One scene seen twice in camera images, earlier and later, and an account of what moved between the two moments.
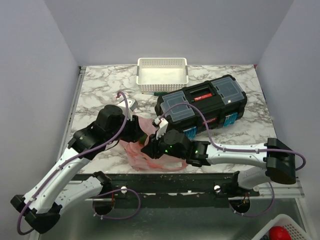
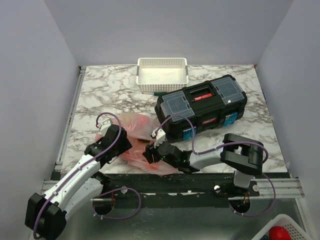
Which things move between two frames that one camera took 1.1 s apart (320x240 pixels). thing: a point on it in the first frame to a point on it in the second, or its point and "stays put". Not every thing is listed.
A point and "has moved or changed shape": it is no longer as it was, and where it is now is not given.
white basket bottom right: x=282 y=220 stays put
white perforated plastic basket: x=161 y=74 stays put
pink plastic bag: x=141 y=161 has moved or changed shape
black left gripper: x=135 y=131 to x=125 y=146
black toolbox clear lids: x=199 y=108 stays put
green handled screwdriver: x=157 y=93 stays put
